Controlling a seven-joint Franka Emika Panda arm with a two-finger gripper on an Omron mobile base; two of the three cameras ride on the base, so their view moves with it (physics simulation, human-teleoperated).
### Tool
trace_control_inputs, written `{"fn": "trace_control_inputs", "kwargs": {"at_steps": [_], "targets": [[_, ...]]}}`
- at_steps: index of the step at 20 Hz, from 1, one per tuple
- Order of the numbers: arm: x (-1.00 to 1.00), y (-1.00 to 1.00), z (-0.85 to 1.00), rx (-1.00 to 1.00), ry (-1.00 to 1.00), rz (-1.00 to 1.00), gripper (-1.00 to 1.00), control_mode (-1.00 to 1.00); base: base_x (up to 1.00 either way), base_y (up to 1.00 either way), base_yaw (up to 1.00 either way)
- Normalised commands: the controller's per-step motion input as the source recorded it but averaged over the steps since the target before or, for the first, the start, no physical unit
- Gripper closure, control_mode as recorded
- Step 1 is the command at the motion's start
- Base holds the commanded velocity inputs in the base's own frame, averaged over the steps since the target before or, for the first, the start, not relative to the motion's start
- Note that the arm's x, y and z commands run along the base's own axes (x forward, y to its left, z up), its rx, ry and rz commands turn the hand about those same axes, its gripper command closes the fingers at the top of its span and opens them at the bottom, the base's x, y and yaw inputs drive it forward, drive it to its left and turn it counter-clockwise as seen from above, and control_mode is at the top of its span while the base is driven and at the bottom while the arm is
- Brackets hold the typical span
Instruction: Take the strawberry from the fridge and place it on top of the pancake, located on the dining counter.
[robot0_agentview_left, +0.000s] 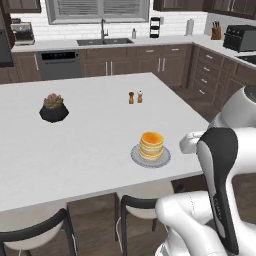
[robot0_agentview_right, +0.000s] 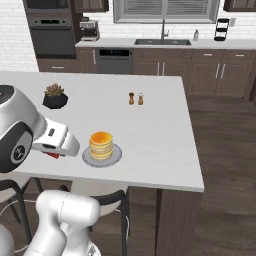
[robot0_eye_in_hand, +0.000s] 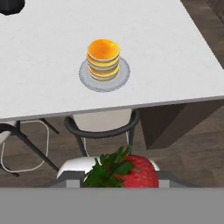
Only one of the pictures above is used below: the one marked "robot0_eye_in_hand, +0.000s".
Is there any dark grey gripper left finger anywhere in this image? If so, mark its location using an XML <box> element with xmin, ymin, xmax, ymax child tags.
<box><xmin>43</xmin><ymin>171</ymin><xmax>86</xmax><ymax>188</ymax></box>

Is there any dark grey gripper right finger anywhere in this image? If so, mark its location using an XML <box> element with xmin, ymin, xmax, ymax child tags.
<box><xmin>157</xmin><ymin>171</ymin><xmax>202</xmax><ymax>188</ymax></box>

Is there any red strawberry with green leaves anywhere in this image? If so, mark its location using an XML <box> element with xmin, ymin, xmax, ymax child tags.
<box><xmin>82</xmin><ymin>144</ymin><xmax>160</xmax><ymax>188</ymax></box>

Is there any dark brown counter base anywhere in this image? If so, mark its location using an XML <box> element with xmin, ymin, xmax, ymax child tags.
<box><xmin>137</xmin><ymin>99</ymin><xmax>224</xmax><ymax>151</ymax></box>

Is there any black object on counter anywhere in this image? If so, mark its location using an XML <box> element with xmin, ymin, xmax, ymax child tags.
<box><xmin>0</xmin><ymin>0</ymin><xmax>26</xmax><ymax>17</ymax></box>

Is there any white chair with black backrest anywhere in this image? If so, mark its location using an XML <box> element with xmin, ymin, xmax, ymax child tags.
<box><xmin>56</xmin><ymin>108</ymin><xmax>161</xmax><ymax>180</ymax></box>

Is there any grey round plate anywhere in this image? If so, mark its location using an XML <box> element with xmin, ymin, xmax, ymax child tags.
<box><xmin>78</xmin><ymin>56</ymin><xmax>131</xmax><ymax>93</ymax></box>

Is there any stack of orange pancakes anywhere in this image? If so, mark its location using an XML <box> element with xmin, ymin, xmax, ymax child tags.
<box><xmin>86</xmin><ymin>38</ymin><xmax>121</xmax><ymax>81</ymax></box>

